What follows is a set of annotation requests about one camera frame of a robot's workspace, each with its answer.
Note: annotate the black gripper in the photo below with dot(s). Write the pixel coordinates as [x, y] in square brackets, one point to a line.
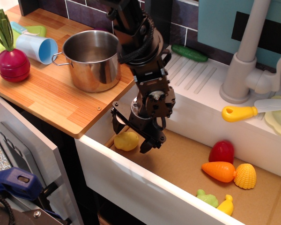
[151, 129]

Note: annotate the yellow toy potato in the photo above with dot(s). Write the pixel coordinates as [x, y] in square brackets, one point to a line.
[126, 141]

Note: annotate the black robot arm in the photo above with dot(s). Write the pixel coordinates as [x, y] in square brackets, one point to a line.
[141, 49]

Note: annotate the stainless steel pot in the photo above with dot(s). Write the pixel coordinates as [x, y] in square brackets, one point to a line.
[92, 59]

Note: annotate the white toy sink basin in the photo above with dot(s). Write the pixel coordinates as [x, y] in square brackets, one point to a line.
[160, 186]

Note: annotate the red toy pepper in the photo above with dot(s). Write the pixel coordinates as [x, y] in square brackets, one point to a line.
[222, 151]

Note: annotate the green toy cucumber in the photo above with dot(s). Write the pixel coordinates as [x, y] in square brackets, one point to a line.
[189, 53]

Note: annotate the orange toy carrot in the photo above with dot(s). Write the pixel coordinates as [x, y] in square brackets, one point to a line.
[219, 170]

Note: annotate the light green toy broccoli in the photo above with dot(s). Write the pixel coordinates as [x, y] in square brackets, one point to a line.
[207, 198]

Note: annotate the white oven door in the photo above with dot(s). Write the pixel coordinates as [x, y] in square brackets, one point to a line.
[27, 148]

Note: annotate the yellow toy squash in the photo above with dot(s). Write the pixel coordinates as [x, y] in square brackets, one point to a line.
[227, 205]

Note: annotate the yellow toy corn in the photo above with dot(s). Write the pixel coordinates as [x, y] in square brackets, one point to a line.
[246, 176]

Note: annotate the light blue plastic cup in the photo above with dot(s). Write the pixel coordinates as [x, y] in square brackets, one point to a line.
[41, 49]

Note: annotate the grey toy faucet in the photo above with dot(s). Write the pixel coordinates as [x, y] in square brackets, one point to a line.
[242, 75]

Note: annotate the blue clamp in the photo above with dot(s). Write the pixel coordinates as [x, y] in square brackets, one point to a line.
[20, 183]

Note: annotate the red wooden toy radish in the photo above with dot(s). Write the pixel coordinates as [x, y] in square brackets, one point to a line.
[14, 63]

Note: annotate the pale green toy plate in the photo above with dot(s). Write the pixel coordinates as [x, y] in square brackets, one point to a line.
[273, 120]

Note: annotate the green toy cutting board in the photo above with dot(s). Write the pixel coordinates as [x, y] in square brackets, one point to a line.
[39, 30]

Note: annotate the yellow handled toy knife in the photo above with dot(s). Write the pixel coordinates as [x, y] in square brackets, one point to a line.
[237, 113]

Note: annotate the teal handled toy knife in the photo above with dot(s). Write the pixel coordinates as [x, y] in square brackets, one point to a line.
[18, 28]

